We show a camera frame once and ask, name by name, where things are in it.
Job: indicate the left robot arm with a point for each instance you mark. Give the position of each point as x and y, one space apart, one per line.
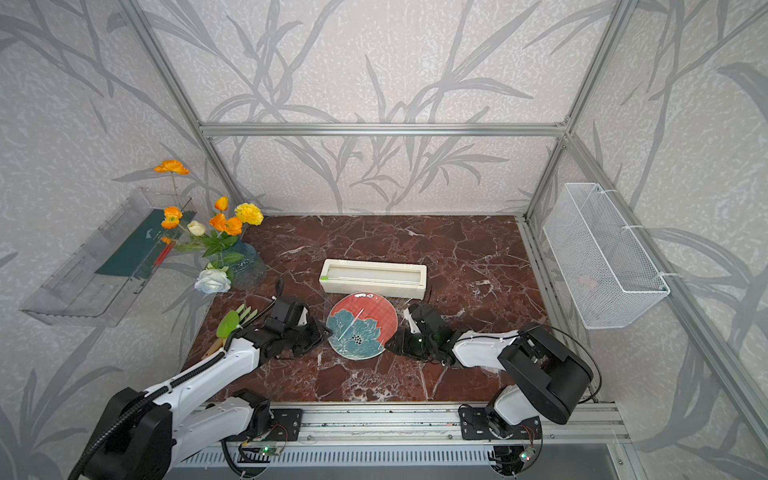
143 434

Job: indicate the red pen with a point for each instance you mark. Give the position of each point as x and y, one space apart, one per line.
168 247

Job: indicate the white wire mesh basket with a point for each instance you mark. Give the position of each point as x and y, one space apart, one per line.
609 275

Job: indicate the green book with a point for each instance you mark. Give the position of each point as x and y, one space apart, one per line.
136 255

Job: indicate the blue glass vase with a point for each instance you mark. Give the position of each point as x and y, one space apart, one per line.
246 265

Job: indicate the clear acrylic wall shelf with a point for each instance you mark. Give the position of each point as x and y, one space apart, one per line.
98 284

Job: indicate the green yellow spatula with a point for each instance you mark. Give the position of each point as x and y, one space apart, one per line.
228 324

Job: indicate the red plate with teal flower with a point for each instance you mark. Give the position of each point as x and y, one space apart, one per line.
362 326

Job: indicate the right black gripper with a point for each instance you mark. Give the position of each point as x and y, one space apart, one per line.
398 346

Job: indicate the artificial flower bouquet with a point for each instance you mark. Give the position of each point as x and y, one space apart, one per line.
210 239

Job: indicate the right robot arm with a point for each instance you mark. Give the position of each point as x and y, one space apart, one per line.
549 379

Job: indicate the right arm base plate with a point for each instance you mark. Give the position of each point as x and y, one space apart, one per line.
482 423

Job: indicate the aluminium frame rail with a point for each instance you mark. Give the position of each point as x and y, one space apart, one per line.
437 423

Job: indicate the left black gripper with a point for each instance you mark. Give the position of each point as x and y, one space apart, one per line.
318 335

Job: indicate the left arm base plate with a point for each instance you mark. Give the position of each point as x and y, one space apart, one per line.
280 425

